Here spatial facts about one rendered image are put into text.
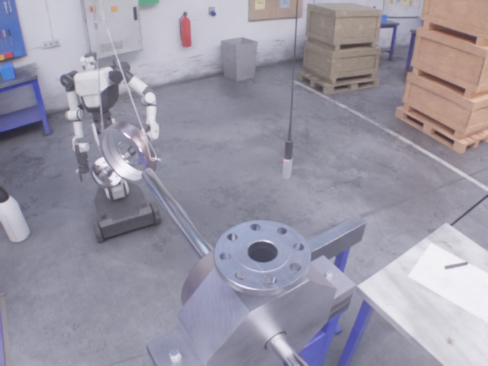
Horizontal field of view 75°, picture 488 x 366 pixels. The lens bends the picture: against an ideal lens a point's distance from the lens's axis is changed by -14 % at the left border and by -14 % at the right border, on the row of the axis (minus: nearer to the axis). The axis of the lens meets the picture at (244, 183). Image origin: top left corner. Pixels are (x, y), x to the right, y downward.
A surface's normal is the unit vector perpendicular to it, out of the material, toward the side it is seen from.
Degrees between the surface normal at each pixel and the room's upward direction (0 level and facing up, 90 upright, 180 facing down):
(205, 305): 45
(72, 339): 0
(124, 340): 0
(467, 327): 0
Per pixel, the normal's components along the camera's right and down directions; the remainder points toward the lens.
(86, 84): -0.14, 0.47
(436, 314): 0.00, -0.82
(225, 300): -0.60, -0.36
